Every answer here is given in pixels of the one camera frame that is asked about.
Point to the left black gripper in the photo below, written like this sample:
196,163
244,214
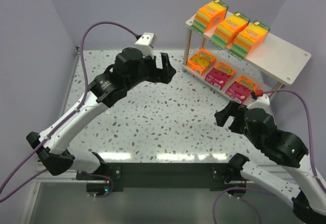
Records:
158,69

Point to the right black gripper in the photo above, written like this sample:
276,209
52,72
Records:
235,119

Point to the orange Scrub Daddy box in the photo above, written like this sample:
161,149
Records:
241,89

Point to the pink Scrub Mommy box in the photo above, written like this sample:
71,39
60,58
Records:
220,75

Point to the Scrub Daddy yellow sponge box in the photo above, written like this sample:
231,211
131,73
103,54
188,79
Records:
201,61

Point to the Sponge Daddy yellow green box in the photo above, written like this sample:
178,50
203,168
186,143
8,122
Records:
249,39

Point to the Sponge Daddy multipack box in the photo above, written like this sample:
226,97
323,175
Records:
209,15
227,30

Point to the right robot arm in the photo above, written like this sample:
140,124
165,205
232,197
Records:
306,195

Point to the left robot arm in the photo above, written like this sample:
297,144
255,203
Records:
129,69

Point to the white two-tier shelf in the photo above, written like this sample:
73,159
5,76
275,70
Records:
275,57

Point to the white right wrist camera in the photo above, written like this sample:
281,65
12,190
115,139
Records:
259,100

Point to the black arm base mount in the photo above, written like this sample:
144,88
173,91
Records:
212,176

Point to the aluminium frame rail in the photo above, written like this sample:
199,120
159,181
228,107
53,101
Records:
66,94

